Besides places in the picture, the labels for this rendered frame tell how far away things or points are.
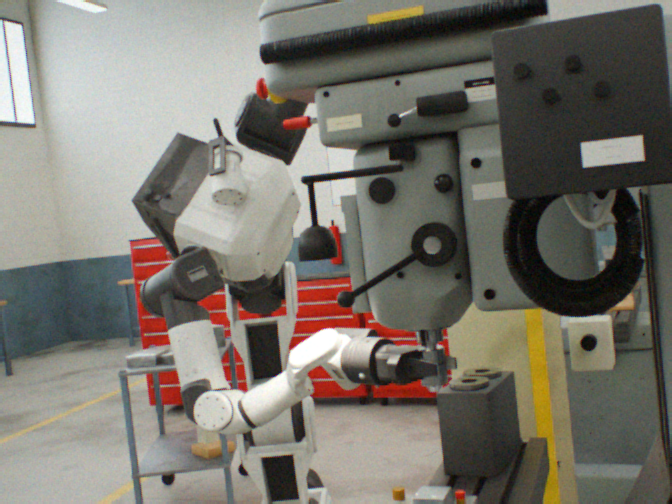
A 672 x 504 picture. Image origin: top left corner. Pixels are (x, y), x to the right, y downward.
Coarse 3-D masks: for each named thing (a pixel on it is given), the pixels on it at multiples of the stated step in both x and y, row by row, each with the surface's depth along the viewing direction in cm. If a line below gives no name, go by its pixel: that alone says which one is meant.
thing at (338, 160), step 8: (328, 152) 1094; (336, 152) 1091; (344, 152) 1087; (352, 152) 1084; (328, 160) 1095; (336, 160) 1092; (344, 160) 1088; (352, 160) 1085; (328, 168) 1096; (336, 168) 1093; (344, 168) 1089; (352, 168) 1086; (336, 184) 1095; (344, 184) 1091; (352, 184) 1088; (336, 192) 1096; (344, 192) 1092; (352, 192) 1089; (336, 200) 1096
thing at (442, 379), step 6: (444, 354) 146; (426, 360) 145; (432, 360) 144; (438, 360) 145; (444, 360) 146; (438, 366) 145; (444, 366) 145; (444, 372) 145; (426, 378) 145; (432, 378) 145; (438, 378) 145; (444, 378) 145; (426, 384) 145; (432, 384) 145; (438, 384) 145; (444, 384) 145
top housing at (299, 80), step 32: (288, 0) 136; (320, 0) 134; (352, 0) 133; (384, 0) 131; (416, 0) 129; (448, 0) 128; (480, 0) 126; (288, 32) 136; (320, 32) 135; (480, 32) 127; (288, 64) 137; (320, 64) 135; (352, 64) 133; (384, 64) 132; (416, 64) 131; (448, 64) 130; (288, 96) 145
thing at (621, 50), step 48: (528, 48) 102; (576, 48) 100; (624, 48) 98; (528, 96) 102; (576, 96) 100; (624, 96) 99; (528, 144) 103; (576, 144) 101; (624, 144) 99; (528, 192) 103; (576, 192) 102
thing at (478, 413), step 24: (456, 384) 186; (480, 384) 185; (504, 384) 192; (456, 408) 184; (480, 408) 182; (504, 408) 191; (456, 432) 185; (480, 432) 182; (504, 432) 189; (456, 456) 185; (480, 456) 183; (504, 456) 188
